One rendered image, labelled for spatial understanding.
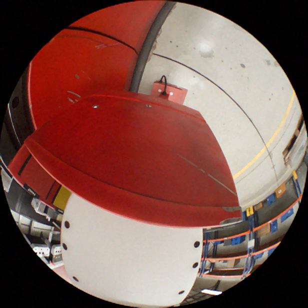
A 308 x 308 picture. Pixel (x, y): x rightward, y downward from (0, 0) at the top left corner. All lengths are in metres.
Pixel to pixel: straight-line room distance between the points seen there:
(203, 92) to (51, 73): 0.85
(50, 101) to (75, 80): 0.08
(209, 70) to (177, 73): 0.25
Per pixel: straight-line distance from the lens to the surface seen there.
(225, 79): 0.93
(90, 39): 0.32
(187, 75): 0.82
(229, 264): 6.21
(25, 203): 1.18
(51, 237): 0.73
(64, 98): 0.27
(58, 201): 0.15
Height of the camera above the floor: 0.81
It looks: 46 degrees down
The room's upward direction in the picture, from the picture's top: 165 degrees counter-clockwise
